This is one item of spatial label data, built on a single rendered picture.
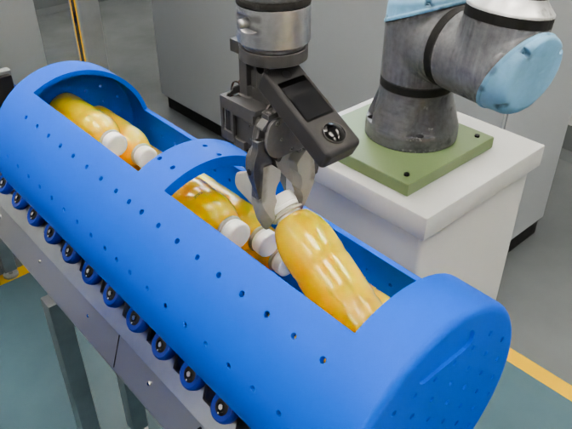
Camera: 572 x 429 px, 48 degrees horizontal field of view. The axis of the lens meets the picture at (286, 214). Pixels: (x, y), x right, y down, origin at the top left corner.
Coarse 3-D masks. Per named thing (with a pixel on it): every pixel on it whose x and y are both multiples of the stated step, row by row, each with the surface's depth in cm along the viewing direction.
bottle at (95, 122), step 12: (60, 96) 116; (72, 96) 116; (60, 108) 114; (72, 108) 113; (84, 108) 112; (96, 108) 113; (72, 120) 111; (84, 120) 109; (96, 120) 109; (108, 120) 109; (96, 132) 108; (108, 132) 108
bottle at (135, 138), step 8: (104, 112) 120; (112, 112) 121; (120, 120) 118; (120, 128) 115; (128, 128) 115; (136, 128) 116; (128, 136) 114; (136, 136) 114; (144, 136) 115; (128, 144) 113; (136, 144) 113; (144, 144) 114; (128, 152) 113; (128, 160) 114
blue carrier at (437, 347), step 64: (64, 64) 115; (0, 128) 111; (64, 128) 100; (64, 192) 96; (128, 192) 87; (128, 256) 84; (192, 256) 77; (384, 256) 87; (192, 320) 75; (256, 320) 69; (320, 320) 65; (384, 320) 63; (448, 320) 62; (256, 384) 68; (320, 384) 62; (384, 384) 59; (448, 384) 67
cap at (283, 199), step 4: (280, 192) 75; (284, 192) 75; (288, 192) 75; (292, 192) 76; (276, 196) 74; (280, 196) 74; (284, 196) 75; (288, 196) 75; (292, 196) 75; (280, 200) 74; (284, 200) 74; (288, 200) 74; (292, 200) 75; (296, 200) 75; (276, 204) 74; (280, 204) 74; (284, 204) 74; (288, 204) 74; (276, 208) 74; (280, 208) 74; (276, 212) 75
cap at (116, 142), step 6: (114, 132) 108; (108, 138) 106; (114, 138) 106; (120, 138) 107; (102, 144) 107; (108, 144) 106; (114, 144) 107; (120, 144) 108; (126, 144) 108; (114, 150) 107; (120, 150) 108
